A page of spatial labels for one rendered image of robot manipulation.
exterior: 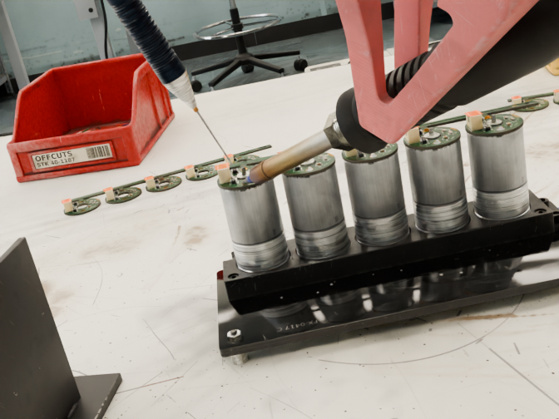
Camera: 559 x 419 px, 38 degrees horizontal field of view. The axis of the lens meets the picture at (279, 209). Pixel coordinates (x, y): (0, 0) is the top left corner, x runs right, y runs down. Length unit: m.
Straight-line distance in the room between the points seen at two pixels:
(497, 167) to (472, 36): 0.14
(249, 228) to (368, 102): 0.11
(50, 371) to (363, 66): 0.16
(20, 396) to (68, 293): 0.15
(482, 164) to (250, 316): 0.12
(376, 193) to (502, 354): 0.09
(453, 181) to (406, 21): 0.10
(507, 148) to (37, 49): 4.62
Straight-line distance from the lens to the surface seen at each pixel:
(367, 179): 0.36
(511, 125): 0.37
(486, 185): 0.37
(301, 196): 0.35
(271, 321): 0.35
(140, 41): 0.32
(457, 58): 0.24
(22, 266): 0.31
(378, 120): 0.28
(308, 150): 0.31
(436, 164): 0.36
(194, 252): 0.45
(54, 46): 4.90
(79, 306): 0.43
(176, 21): 4.78
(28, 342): 0.31
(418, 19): 0.29
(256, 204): 0.35
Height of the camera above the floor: 0.93
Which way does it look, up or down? 23 degrees down
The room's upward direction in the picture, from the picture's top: 12 degrees counter-clockwise
